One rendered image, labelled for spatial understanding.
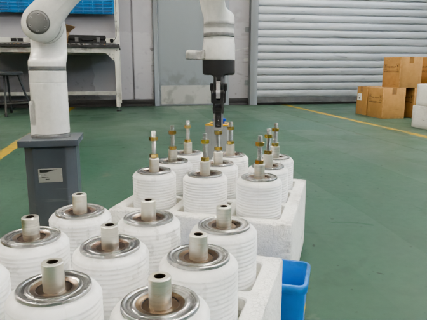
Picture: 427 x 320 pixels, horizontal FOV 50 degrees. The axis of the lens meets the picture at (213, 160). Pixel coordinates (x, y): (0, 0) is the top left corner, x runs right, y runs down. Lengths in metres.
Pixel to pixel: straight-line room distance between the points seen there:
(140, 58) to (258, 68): 1.59
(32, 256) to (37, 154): 0.63
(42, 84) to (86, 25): 5.01
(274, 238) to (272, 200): 0.08
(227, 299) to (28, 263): 0.25
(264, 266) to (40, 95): 0.75
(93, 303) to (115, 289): 0.09
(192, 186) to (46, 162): 0.44
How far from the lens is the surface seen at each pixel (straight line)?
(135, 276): 0.58
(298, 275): 0.90
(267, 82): 6.40
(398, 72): 4.89
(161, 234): 0.67
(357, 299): 1.05
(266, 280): 0.68
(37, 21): 1.22
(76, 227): 0.72
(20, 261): 0.63
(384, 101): 4.81
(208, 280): 0.53
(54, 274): 0.50
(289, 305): 0.82
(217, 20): 1.05
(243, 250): 0.64
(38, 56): 1.25
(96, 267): 0.57
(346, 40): 6.81
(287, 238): 0.91
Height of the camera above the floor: 0.47
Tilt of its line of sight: 11 degrees down
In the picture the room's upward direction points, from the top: straight up
